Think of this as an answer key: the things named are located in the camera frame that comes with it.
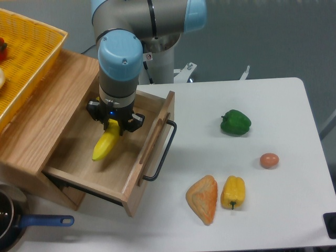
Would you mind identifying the white metal mounting bracket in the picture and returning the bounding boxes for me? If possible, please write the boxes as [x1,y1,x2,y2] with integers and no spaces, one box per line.
[173,62,251,84]

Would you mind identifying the black device at table edge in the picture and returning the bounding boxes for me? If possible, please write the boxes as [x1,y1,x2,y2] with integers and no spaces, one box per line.
[323,212,336,239]

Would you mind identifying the yellow plastic basket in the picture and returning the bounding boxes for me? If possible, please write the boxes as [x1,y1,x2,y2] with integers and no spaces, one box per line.
[1,9,68,129]

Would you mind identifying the yellow bell pepper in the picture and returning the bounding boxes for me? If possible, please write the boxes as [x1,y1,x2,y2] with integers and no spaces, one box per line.
[220,175,246,209]

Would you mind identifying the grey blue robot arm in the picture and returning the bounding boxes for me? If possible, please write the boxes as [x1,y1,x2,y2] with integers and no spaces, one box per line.
[87,1,207,132]

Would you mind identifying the green bell pepper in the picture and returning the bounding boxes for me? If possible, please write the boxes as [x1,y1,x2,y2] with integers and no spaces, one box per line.
[220,109,251,135]

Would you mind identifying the brown egg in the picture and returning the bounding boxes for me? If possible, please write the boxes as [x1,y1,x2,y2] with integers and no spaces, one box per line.
[259,153,279,169]

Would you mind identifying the white object in basket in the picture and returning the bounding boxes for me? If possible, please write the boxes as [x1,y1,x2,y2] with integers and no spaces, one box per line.
[0,68,6,88]

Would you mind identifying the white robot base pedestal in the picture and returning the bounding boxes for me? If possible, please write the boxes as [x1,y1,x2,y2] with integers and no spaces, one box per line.
[139,34,181,85]

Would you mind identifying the blue handled dark pan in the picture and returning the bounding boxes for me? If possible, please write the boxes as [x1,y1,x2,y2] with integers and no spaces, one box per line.
[1,184,75,251]

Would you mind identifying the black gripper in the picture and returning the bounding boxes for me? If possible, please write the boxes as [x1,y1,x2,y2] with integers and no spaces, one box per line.
[87,99,145,136]

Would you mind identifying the open wooden top drawer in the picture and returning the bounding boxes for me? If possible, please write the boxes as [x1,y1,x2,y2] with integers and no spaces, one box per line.
[43,85,175,216]

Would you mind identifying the wooden drawer cabinet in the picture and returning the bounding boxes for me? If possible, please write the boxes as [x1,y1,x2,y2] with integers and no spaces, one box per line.
[1,50,111,209]

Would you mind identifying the black metal drawer handle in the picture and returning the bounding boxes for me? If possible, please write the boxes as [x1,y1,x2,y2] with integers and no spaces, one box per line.
[142,119,177,182]

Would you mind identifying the orange bread pastry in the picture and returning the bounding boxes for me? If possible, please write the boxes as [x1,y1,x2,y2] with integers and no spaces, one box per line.
[185,175,218,226]

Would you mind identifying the red pepper in basket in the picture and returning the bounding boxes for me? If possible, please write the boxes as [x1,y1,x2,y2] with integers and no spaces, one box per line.
[0,37,8,61]

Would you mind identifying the yellow banana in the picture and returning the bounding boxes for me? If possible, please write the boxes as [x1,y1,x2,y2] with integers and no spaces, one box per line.
[91,96,120,162]

